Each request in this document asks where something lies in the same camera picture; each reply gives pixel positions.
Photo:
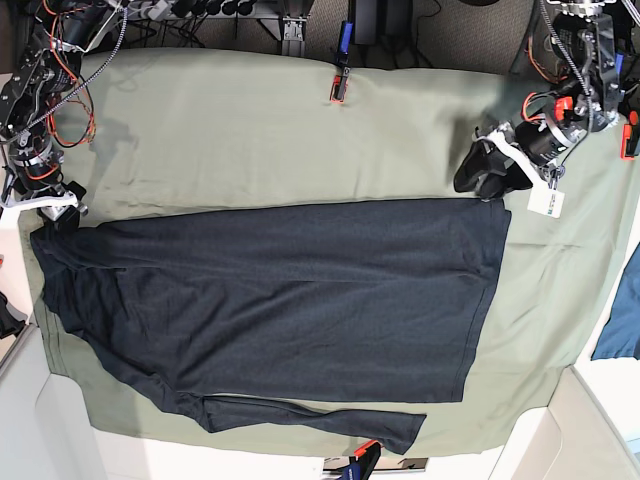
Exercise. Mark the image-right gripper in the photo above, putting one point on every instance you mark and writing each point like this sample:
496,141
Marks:
492,174

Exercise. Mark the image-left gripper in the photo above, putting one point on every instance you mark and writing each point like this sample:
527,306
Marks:
34,181

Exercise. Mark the dark navy long-sleeve T-shirt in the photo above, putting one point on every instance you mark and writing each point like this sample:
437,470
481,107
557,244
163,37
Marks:
310,315

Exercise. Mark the green table cloth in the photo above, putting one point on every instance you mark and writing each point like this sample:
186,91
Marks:
186,130

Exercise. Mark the black object left edge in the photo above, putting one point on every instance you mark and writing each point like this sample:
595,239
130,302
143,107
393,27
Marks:
9,324

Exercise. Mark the orange black clamp right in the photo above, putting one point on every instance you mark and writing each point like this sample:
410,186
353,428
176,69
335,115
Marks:
630,137

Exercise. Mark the black power adapter right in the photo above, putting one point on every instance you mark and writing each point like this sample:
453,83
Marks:
397,16

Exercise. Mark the black power adapter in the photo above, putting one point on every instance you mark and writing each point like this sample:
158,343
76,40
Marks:
364,16
397,16

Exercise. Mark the black power adapter left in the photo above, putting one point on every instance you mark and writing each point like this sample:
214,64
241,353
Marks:
364,16

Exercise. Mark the blue cloth right edge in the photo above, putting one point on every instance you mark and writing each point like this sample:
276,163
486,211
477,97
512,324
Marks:
620,335

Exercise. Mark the grey power strip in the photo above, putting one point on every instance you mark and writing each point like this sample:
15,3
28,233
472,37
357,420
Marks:
216,9

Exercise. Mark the orange blue clamp bottom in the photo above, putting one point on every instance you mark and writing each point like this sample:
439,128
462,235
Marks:
363,462

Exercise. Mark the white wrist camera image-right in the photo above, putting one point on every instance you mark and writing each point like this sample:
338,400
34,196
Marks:
545,201

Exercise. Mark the blue handled clamp top-centre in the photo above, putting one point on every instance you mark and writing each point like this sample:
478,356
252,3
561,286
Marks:
341,58

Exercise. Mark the metal table bracket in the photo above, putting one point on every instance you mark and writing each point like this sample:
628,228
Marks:
293,36

